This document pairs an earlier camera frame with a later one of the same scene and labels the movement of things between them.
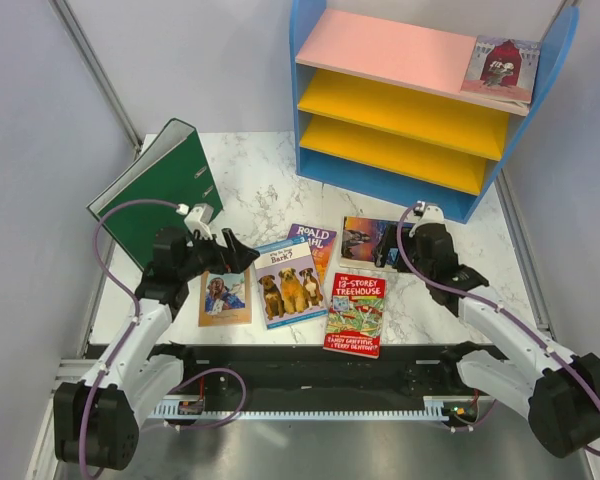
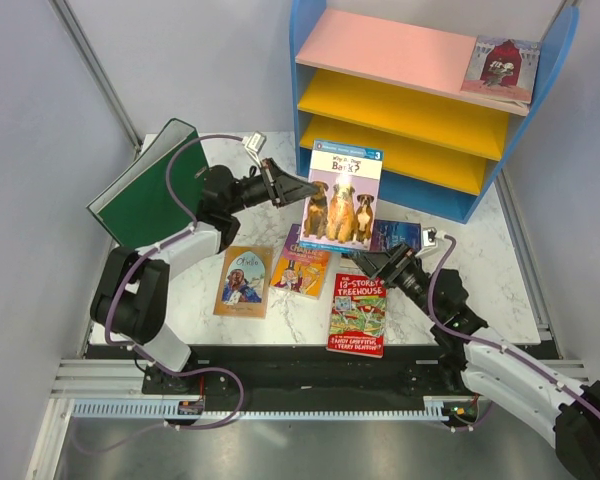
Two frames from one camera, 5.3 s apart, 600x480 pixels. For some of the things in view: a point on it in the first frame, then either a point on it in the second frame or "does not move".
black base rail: [320, 372] does not move
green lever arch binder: [169, 168] does not move
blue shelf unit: [379, 107] does not move
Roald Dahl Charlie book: [321, 244] → [301, 269]
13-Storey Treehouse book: [355, 315] does not move
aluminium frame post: [97, 74] does not move
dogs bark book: [288, 282] → [343, 213]
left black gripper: [235, 256] → [286, 188]
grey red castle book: [502, 68] does not move
